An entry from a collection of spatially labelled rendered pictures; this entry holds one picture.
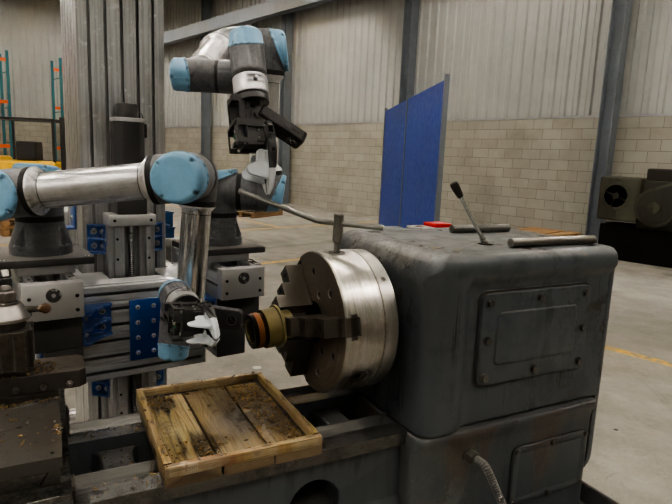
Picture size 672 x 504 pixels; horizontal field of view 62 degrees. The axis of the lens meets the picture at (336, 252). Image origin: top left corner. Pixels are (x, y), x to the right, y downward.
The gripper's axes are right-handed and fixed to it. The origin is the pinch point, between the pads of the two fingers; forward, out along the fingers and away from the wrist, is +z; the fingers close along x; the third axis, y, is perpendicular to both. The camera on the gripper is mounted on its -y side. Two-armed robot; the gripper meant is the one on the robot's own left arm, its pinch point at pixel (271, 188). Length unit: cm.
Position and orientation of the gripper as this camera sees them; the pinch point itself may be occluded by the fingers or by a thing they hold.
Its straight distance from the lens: 117.7
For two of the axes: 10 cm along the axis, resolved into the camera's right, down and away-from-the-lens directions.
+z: 1.2, 9.8, -1.6
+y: -8.9, 0.4, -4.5
